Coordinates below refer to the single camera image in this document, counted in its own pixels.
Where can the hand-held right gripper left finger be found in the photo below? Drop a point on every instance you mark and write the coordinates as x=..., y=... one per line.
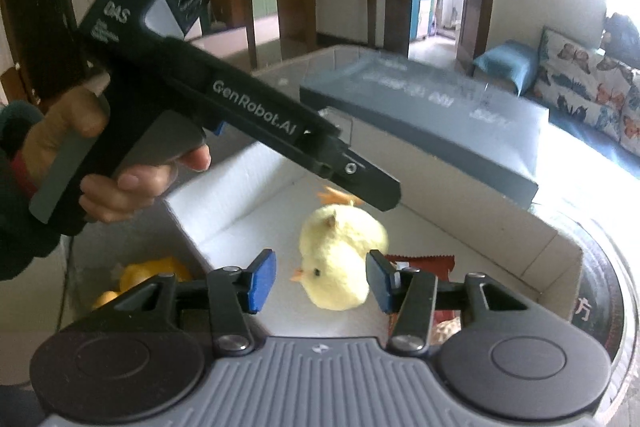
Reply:
x=262, y=279

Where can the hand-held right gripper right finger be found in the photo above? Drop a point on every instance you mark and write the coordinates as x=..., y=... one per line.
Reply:
x=380, y=287

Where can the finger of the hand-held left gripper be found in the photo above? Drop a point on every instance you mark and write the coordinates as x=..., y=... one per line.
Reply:
x=370, y=184

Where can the yellow chick plush toy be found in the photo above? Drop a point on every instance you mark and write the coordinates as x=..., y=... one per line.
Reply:
x=340, y=247

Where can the white cardboard box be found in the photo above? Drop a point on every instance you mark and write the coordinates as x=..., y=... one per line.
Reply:
x=260, y=187

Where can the person's left hand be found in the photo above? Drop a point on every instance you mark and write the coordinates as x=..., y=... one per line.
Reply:
x=135, y=187

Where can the red snack packet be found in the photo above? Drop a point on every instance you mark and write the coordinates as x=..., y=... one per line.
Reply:
x=430, y=264

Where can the grey flat box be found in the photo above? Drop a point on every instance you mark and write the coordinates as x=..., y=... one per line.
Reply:
x=425, y=127

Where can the yellow duck toy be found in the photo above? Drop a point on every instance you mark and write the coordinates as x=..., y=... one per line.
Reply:
x=150, y=272

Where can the blue pillow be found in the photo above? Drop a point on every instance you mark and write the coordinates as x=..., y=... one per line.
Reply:
x=505, y=64

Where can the blue and white freezer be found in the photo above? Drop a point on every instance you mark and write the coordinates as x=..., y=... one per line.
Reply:
x=426, y=7

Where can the dark wooden door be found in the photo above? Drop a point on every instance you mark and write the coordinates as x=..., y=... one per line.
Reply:
x=40, y=32

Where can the blue sofa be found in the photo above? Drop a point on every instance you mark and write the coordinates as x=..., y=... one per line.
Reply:
x=590, y=142

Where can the black round induction cooktop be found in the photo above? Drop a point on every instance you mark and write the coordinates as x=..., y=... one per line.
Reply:
x=605, y=267

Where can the butterfly print pillow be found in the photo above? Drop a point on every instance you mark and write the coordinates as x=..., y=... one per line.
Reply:
x=580, y=77
x=631, y=112

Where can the black backpack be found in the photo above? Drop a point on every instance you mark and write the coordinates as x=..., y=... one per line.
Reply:
x=622, y=37

